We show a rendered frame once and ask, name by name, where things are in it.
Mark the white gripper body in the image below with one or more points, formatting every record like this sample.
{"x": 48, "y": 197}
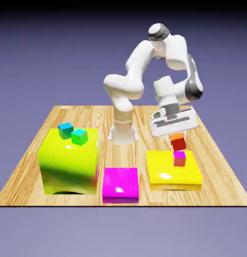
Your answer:
{"x": 175, "y": 125}

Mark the small orange cube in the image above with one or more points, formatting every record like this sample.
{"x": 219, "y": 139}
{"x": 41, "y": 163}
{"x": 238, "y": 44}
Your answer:
{"x": 178, "y": 142}

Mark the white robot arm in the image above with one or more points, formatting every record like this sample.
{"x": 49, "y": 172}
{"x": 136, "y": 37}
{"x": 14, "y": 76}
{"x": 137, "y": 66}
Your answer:
{"x": 133, "y": 66}

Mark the small magenta cube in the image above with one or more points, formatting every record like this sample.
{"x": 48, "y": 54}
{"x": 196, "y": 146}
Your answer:
{"x": 179, "y": 158}

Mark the small green cube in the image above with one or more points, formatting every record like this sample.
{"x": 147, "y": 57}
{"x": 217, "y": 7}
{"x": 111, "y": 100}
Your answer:
{"x": 79, "y": 137}

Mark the small blue cube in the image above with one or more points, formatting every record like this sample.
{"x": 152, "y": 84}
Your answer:
{"x": 65, "y": 129}

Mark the large flat yellow box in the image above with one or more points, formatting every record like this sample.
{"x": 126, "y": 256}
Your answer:
{"x": 173, "y": 172}

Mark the large magenta box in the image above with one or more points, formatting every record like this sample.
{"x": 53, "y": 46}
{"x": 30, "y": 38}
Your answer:
{"x": 120, "y": 184}

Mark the large tall yellow-green box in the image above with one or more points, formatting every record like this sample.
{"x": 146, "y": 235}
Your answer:
{"x": 68, "y": 162}

